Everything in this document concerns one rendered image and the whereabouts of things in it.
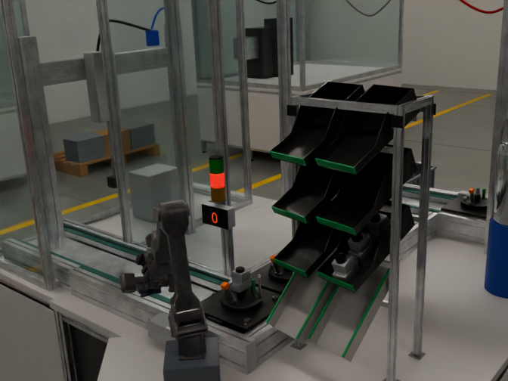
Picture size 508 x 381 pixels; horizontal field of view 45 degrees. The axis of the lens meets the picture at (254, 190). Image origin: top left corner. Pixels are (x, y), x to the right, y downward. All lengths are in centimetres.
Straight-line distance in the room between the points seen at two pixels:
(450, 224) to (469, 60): 1002
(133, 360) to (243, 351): 37
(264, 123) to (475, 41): 644
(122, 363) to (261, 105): 543
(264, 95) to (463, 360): 544
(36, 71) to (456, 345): 187
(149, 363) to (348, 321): 64
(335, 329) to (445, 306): 63
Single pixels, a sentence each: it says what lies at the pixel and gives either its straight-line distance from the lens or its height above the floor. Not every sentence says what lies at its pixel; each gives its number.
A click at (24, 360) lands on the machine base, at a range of 295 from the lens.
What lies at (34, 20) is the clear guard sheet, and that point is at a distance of 299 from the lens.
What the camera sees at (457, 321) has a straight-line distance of 223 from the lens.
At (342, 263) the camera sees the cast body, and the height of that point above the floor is 126.
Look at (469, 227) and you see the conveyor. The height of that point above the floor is 92.
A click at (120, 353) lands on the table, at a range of 209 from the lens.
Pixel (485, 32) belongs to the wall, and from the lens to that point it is 1265.
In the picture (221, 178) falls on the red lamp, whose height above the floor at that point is 134.
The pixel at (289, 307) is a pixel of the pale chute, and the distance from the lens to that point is 188.
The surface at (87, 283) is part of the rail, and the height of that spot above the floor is 94.
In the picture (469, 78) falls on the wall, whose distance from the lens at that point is 1284.
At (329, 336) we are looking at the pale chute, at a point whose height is 101.
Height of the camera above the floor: 194
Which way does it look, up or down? 18 degrees down
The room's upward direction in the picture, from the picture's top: 2 degrees counter-clockwise
